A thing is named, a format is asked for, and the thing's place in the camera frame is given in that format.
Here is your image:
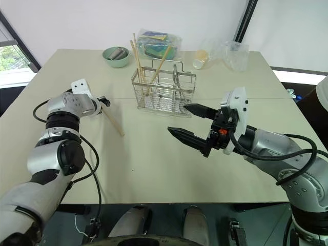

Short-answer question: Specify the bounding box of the metal cup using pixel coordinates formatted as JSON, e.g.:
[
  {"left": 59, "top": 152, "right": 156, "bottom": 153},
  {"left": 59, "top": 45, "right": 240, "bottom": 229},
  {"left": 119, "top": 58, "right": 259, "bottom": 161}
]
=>
[{"left": 107, "top": 47, "right": 129, "bottom": 61}]

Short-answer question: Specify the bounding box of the green bowl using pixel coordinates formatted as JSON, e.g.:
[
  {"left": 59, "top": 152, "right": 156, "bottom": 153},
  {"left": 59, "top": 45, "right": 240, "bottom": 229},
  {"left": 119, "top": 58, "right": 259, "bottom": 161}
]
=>
[{"left": 102, "top": 46, "right": 130, "bottom": 69}]

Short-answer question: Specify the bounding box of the black window frame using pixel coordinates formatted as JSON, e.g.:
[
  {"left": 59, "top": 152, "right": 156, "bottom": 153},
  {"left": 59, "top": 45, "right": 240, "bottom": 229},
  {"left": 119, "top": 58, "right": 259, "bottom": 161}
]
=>
[{"left": 0, "top": 9, "right": 42, "bottom": 74}]

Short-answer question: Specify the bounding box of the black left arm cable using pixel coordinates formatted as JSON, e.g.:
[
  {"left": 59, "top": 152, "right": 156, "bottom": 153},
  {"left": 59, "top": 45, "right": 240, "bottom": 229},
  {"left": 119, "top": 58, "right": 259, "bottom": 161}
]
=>
[{"left": 32, "top": 98, "right": 103, "bottom": 233}]

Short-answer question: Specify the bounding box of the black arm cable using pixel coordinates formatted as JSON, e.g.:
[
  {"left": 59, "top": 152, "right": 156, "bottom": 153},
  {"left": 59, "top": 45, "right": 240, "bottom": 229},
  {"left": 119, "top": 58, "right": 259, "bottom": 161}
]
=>
[
  {"left": 229, "top": 129, "right": 320, "bottom": 187},
  {"left": 32, "top": 98, "right": 103, "bottom": 233}
]

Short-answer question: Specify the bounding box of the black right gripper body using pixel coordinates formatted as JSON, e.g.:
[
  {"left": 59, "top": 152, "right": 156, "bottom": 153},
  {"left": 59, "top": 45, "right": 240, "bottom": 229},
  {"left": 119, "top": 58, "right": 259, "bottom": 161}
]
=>
[{"left": 201, "top": 107, "right": 239, "bottom": 158}]

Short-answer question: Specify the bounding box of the grey rounded shape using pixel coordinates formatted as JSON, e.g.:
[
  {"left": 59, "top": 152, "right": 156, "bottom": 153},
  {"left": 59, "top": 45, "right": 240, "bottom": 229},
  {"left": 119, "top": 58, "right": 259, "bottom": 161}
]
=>
[
  {"left": 182, "top": 204, "right": 210, "bottom": 246},
  {"left": 107, "top": 204, "right": 153, "bottom": 239}
]

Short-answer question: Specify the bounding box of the metal wire basket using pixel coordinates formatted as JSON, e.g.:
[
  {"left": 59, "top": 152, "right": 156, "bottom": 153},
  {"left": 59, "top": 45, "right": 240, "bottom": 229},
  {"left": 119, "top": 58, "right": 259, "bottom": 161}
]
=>
[{"left": 131, "top": 58, "right": 197, "bottom": 118}]

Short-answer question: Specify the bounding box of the clear bag with yellow cups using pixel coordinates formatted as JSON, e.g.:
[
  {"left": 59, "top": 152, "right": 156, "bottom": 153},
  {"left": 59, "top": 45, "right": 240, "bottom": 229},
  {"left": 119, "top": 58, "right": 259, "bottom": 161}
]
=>
[{"left": 192, "top": 38, "right": 226, "bottom": 70}]

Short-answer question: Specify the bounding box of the thin white wire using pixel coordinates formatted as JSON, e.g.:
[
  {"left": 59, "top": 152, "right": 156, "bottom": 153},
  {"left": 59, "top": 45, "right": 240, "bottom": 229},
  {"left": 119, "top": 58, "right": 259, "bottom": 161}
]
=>
[{"left": 74, "top": 215, "right": 89, "bottom": 238}]

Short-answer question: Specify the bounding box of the small pale blue object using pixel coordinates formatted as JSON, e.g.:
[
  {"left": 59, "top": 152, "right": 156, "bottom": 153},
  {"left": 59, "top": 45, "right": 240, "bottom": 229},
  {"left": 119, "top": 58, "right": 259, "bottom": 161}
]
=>
[{"left": 285, "top": 88, "right": 303, "bottom": 100}]

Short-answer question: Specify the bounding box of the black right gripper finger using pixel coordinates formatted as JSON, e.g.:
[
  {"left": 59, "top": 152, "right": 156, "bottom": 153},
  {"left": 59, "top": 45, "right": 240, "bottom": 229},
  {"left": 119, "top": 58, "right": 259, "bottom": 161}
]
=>
[
  {"left": 183, "top": 103, "right": 219, "bottom": 120},
  {"left": 167, "top": 126, "right": 207, "bottom": 156}
]

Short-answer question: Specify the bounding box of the wooden chopstick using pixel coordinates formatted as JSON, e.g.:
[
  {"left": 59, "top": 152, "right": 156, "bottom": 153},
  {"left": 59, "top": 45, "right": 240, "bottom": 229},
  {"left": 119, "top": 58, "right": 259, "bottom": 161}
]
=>
[
  {"left": 142, "top": 46, "right": 172, "bottom": 97},
  {"left": 132, "top": 32, "right": 147, "bottom": 102},
  {"left": 130, "top": 40, "right": 149, "bottom": 97},
  {"left": 101, "top": 102, "right": 126, "bottom": 137}
]

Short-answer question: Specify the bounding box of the crumpled clear plastic bag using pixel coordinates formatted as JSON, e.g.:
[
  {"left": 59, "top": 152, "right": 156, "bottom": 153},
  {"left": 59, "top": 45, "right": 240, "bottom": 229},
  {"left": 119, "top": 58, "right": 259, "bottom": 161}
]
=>
[{"left": 220, "top": 40, "right": 250, "bottom": 72}]

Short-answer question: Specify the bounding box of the black wall pillar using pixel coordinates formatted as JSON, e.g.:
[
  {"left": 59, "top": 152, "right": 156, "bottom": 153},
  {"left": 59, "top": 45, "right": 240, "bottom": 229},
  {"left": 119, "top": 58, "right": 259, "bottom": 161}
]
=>
[{"left": 234, "top": 0, "right": 258, "bottom": 43}]

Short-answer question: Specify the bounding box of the black table bracket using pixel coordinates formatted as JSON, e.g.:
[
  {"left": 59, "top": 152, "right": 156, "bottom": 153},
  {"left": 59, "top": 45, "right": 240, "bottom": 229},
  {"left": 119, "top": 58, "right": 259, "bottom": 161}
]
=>
[{"left": 56, "top": 204, "right": 91, "bottom": 216}]

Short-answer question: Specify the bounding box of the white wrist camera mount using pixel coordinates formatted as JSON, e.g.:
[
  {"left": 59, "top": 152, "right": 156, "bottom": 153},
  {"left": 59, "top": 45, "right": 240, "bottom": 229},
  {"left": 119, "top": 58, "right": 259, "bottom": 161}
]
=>
[
  {"left": 70, "top": 78, "right": 93, "bottom": 99},
  {"left": 219, "top": 86, "right": 251, "bottom": 155}
]

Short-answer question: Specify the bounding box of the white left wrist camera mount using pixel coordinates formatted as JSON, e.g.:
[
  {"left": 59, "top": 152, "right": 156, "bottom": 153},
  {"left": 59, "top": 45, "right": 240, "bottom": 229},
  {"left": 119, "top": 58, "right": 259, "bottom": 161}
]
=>
[{"left": 70, "top": 78, "right": 93, "bottom": 99}]

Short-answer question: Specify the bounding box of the dark round base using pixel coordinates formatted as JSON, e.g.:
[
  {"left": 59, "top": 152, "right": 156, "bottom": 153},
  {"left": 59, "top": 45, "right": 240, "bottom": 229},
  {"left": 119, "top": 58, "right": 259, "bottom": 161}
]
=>
[{"left": 88, "top": 234, "right": 203, "bottom": 246}]

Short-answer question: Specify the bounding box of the plastic bag of coloured items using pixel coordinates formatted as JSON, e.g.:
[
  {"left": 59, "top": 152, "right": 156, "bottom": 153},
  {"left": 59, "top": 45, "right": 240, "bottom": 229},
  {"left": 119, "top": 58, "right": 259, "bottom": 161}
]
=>
[{"left": 136, "top": 28, "right": 183, "bottom": 61}]

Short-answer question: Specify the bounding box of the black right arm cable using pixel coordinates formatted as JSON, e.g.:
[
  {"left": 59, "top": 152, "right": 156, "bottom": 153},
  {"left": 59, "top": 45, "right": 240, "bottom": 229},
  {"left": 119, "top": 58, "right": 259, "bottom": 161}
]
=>
[{"left": 229, "top": 129, "right": 320, "bottom": 187}]

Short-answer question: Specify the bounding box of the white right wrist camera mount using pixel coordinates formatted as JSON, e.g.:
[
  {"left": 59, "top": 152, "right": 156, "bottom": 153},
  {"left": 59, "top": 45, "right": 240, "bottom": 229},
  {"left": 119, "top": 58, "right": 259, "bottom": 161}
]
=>
[{"left": 219, "top": 86, "right": 251, "bottom": 155}]

